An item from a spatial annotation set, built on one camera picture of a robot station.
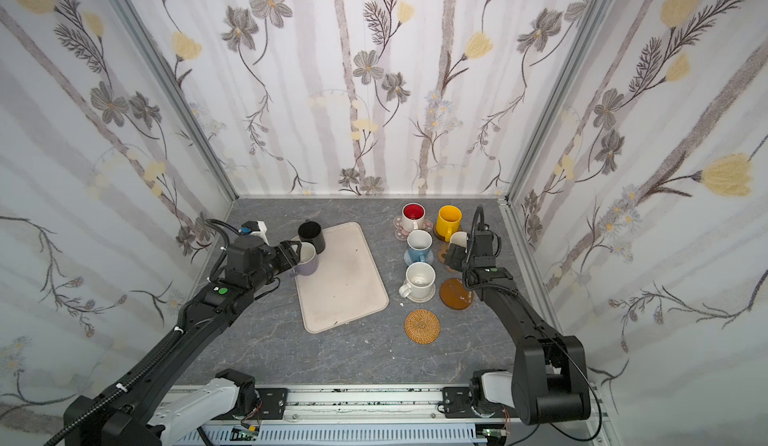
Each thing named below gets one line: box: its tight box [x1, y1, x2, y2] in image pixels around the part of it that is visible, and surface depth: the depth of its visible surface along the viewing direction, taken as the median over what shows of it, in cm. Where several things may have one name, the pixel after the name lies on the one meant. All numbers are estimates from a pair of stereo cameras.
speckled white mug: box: [399, 261, 436, 303], surface depth 92 cm
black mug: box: [298, 219, 326, 254], surface depth 100 cm
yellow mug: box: [436, 204, 462, 242], surface depth 104 cm
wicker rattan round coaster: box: [404, 308, 441, 345], surface depth 90 cm
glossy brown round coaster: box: [439, 278, 474, 310], surface depth 96 cm
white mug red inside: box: [401, 202, 426, 234], surface depth 107 cm
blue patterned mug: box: [406, 230, 433, 264], surface depth 97 cm
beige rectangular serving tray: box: [295, 222, 389, 334], surface depth 97 cm
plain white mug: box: [448, 231, 469, 249], surface depth 99 cm
